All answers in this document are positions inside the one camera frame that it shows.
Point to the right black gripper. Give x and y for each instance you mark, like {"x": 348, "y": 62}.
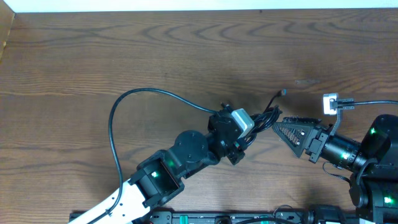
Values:
{"x": 315, "y": 143}

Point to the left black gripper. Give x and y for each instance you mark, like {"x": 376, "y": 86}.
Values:
{"x": 230, "y": 137}

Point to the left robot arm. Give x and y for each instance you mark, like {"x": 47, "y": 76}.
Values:
{"x": 158, "y": 179}

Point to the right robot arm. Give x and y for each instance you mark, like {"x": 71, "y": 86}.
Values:
{"x": 372, "y": 162}

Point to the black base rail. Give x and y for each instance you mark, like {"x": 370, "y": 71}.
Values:
{"x": 167, "y": 217}

